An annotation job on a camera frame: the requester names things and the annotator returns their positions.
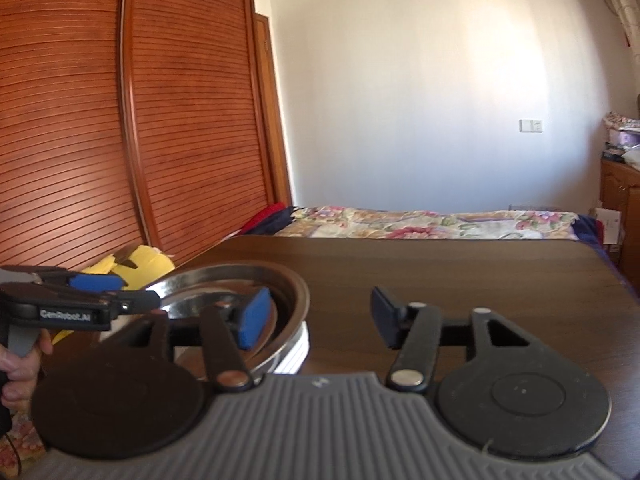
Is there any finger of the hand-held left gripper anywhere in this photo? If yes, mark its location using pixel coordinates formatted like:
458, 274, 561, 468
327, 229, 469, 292
30, 267, 125, 295
107, 290, 162, 317

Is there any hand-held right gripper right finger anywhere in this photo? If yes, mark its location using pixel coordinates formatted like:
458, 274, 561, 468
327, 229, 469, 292
371, 286, 561, 394

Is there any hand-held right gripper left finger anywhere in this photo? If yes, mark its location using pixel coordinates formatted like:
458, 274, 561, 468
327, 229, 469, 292
100, 287, 273, 393

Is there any large steel bowl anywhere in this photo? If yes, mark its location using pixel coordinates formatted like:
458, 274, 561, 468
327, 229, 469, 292
147, 260, 311, 376

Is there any person's left hand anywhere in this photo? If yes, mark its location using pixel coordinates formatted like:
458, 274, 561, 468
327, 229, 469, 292
0, 332, 54, 403

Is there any yellow cloth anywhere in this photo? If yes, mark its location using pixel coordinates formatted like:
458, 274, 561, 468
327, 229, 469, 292
50, 245, 176, 346

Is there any floral bed blanket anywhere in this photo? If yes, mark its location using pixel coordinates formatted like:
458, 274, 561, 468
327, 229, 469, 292
275, 205, 581, 241

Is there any red cloth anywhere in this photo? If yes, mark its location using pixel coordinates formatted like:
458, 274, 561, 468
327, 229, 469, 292
240, 202, 288, 233

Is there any wooden louvred wardrobe door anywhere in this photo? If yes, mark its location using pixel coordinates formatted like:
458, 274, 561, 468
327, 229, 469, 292
0, 0, 148, 273
122, 0, 293, 266

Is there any wooden room door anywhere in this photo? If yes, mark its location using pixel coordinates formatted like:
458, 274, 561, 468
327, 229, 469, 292
252, 12, 294, 206

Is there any white paper card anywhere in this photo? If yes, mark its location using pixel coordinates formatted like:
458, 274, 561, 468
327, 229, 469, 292
595, 207, 623, 247

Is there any wooden cabinet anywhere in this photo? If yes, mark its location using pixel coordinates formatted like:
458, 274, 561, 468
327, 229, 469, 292
597, 157, 640, 281

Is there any pile of floral boxes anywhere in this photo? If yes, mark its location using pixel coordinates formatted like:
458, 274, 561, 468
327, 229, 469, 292
602, 112, 640, 161

